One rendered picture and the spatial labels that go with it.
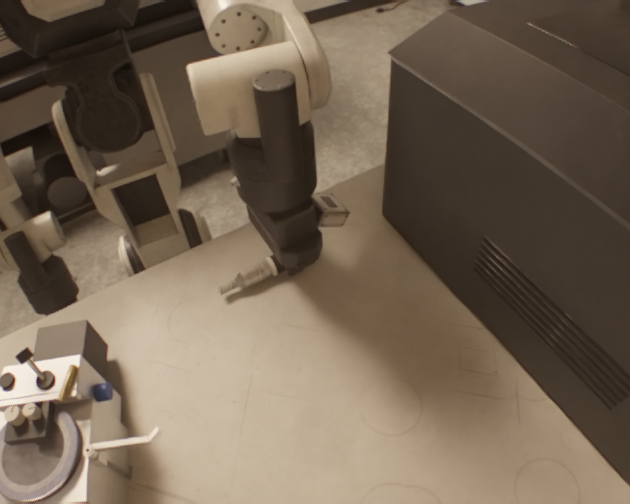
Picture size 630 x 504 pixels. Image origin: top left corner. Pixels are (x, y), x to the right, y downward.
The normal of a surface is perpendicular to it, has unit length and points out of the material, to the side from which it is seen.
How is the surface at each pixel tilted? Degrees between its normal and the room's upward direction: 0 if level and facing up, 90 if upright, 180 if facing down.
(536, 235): 90
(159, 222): 8
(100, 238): 0
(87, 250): 0
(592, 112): 58
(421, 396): 0
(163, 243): 98
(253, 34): 107
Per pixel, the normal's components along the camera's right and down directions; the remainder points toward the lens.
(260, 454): -0.06, -0.64
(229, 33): 0.33, 0.87
